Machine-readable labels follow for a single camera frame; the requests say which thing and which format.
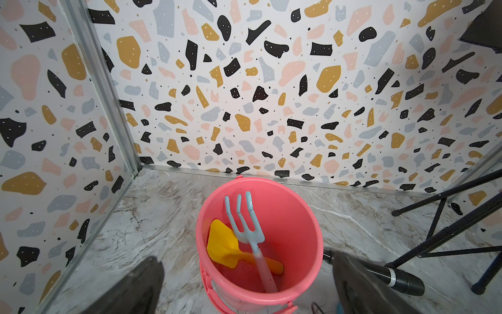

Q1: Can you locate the pink plastic bucket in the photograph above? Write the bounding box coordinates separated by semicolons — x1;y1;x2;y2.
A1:
196;176;323;313

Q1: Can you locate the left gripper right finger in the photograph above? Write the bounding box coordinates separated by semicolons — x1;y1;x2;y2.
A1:
332;251;419;313

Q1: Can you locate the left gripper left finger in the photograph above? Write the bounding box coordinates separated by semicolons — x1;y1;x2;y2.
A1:
83;256;165;314

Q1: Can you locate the yellow shovel yellow handle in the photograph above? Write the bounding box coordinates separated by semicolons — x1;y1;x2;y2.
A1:
206;218;285;276

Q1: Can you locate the black perforated music stand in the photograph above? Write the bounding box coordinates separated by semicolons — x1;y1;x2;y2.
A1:
386;0;502;296

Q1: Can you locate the light blue fork white handle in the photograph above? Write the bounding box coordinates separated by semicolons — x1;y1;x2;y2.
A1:
224;191;278;293

